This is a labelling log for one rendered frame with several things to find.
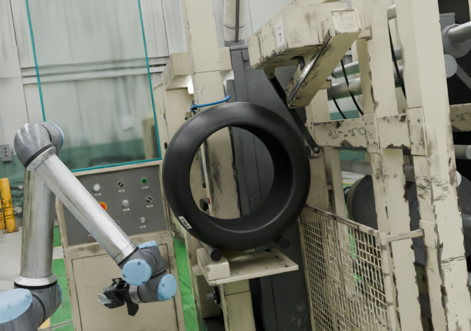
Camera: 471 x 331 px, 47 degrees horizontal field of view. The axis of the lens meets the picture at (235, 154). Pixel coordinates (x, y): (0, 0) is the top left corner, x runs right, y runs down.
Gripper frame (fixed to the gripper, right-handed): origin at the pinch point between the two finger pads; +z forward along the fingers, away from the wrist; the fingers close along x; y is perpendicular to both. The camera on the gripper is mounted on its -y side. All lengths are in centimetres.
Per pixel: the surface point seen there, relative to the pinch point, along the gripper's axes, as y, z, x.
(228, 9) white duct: 49, -30, -155
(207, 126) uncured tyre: 35, -53, -49
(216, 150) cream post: 11, -32, -74
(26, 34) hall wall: 49, 664, -696
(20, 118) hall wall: -72, 703, -588
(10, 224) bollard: -202, 711, -425
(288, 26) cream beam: 55, -95, -64
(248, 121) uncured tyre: 28, -65, -57
